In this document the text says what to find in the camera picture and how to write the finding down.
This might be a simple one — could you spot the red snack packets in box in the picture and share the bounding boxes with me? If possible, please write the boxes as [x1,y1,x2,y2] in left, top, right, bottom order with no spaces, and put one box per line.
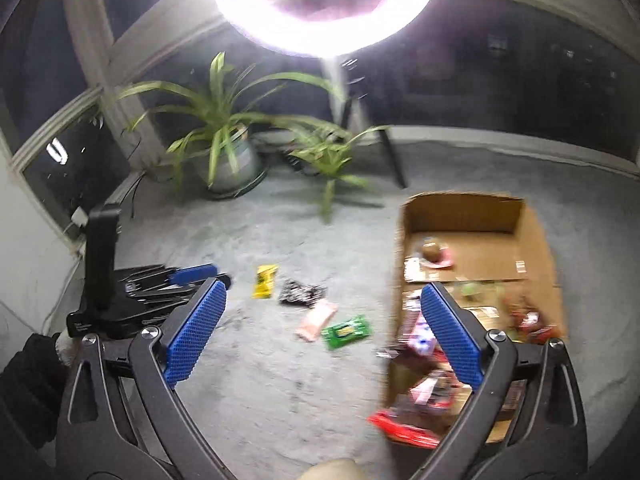
[387,281,562,434]

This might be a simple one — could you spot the yellow snack packet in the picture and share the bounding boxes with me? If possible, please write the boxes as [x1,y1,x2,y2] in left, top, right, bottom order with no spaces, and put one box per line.
[253,264,279,299]

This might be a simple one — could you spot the dark green pot saucer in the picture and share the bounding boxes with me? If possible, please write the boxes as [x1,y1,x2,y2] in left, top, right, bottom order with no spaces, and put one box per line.
[206,165,267,200]

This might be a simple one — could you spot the round brown pastry packet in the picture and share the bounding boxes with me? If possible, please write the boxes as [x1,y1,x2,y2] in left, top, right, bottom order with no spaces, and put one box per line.
[419,237,454,269]

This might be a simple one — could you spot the brown cardboard box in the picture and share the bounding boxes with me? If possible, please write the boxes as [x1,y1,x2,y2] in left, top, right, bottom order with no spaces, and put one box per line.
[382,190,569,446]

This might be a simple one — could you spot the dark brown patterned snack packet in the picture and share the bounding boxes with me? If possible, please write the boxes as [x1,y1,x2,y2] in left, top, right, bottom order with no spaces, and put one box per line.
[279,280,326,309]

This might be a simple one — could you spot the red snack packet front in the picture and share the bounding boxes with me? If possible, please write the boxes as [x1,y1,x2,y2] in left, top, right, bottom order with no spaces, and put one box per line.
[367,410,440,450]

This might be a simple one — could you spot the striped green plant pot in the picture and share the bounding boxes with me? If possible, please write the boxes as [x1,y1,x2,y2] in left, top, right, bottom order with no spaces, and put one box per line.
[190,127,265,188]

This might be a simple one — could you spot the green snack packet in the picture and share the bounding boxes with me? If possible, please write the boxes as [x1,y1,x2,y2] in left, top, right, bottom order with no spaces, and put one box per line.
[321,315,372,350]

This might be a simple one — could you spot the pink snack stick packet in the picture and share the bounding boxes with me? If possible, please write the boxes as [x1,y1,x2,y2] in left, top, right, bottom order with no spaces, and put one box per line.
[295,298,338,342]

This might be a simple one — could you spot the large spider plant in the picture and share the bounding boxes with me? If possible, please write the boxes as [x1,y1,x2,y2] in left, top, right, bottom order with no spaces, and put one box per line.
[115,52,344,186]

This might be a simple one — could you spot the small spider plant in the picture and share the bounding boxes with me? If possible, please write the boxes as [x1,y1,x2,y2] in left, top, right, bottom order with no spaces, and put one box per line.
[280,117,385,223]

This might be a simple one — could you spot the black light stand leg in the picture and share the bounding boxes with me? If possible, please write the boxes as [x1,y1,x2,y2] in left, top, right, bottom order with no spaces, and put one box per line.
[339,56,409,190]

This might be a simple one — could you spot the bright ring light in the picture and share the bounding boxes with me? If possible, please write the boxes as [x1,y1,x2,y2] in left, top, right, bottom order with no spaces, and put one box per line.
[214,0,430,58]

